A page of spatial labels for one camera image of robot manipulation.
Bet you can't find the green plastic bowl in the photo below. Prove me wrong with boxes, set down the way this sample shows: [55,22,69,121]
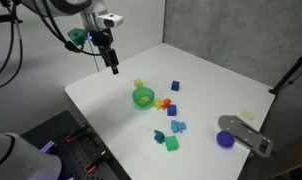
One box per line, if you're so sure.
[131,86,156,110]

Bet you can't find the teal toy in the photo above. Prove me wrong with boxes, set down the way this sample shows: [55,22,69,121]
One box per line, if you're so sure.
[153,129,166,145]

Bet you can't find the dark blue cube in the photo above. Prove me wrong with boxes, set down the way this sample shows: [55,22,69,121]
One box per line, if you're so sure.
[170,80,181,92]

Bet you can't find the black cable to gripper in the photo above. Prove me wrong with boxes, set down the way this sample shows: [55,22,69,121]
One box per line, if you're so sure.
[30,0,103,57]

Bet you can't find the purple ball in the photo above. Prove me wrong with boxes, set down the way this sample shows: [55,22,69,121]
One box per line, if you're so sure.
[216,130,236,148]

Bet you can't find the grey metal plate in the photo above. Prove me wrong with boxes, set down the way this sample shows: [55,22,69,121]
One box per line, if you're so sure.
[216,114,274,159]

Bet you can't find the orange toy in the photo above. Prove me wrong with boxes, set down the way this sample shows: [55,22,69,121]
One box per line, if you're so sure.
[161,97,173,110]

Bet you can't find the lime green cube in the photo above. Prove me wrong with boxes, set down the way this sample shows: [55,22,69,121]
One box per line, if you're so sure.
[133,78,145,89]

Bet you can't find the black perforated breadboard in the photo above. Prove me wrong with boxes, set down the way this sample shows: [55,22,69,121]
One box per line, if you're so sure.
[20,110,132,180]

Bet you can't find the black stand pole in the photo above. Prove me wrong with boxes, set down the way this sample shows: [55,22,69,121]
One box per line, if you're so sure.
[268,45,302,96]

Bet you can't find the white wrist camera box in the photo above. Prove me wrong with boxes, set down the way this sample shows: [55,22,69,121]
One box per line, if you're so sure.
[96,13,125,30]

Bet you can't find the light blue toy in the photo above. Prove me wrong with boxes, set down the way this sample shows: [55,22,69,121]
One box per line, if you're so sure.
[170,119,188,134]

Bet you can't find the black horizontal bar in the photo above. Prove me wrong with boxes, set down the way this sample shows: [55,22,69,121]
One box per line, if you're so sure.
[0,14,24,25]

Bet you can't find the white robot base link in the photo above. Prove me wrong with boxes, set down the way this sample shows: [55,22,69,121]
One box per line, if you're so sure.
[0,129,63,180]

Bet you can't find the pale yellow sticker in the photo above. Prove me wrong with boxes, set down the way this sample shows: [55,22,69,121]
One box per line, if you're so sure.
[240,110,257,122]

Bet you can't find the black clamp orange tips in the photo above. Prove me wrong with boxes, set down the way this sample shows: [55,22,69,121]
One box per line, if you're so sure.
[64,123,91,144]
[83,150,110,175]

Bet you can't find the green printed gripper mount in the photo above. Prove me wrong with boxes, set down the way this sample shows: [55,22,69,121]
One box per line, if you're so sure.
[66,27,89,46]

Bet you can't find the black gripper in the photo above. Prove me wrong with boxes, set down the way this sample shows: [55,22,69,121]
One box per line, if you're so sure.
[90,28,120,76]

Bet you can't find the black hanging cable loop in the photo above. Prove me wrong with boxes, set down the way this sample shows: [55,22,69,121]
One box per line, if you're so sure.
[0,0,25,92]

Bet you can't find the small grey metal bracket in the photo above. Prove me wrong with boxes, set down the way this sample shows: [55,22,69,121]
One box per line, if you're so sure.
[40,139,57,155]

